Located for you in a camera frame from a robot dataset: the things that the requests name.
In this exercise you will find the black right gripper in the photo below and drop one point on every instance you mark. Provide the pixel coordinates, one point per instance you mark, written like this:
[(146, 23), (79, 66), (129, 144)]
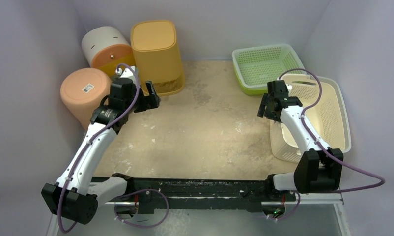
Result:
[(268, 106)]

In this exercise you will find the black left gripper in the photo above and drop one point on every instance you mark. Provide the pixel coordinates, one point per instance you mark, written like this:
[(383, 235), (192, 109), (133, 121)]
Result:
[(150, 102)]

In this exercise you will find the yellow orange slatted bin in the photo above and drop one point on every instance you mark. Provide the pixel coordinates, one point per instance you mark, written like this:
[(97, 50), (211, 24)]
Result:
[(157, 56)]

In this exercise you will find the green perforated plastic basket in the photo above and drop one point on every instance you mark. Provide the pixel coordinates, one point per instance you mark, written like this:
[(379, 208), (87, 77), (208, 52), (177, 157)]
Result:
[(256, 66)]

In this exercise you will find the peach plastic bucket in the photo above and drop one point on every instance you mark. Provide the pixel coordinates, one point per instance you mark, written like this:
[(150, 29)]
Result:
[(82, 92)]

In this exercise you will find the cream perforated laundry basket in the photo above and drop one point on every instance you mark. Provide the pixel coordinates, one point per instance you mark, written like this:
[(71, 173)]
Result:
[(328, 117)]

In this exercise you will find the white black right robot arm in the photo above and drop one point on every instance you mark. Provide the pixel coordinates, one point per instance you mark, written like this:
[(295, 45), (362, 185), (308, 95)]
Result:
[(319, 168)]

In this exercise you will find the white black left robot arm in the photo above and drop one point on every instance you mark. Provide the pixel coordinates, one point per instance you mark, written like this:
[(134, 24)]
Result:
[(71, 196)]

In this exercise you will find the round drawer cabinet white orange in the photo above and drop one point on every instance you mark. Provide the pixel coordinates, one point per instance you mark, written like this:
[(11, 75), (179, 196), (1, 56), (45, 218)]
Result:
[(105, 47)]

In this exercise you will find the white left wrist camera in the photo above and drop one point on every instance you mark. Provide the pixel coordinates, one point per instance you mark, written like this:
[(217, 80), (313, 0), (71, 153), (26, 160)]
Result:
[(129, 73)]

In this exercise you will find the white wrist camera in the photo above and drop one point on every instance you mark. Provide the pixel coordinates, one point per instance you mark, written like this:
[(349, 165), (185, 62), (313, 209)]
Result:
[(129, 73), (289, 88)]

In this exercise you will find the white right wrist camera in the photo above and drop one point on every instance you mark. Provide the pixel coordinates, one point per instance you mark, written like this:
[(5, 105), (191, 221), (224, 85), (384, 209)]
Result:
[(289, 88)]

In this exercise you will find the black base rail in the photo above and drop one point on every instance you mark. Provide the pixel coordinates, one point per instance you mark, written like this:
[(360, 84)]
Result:
[(195, 187)]

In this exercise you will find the aluminium extrusion frame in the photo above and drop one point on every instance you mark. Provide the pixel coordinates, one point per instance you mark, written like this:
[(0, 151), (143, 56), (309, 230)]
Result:
[(275, 208)]

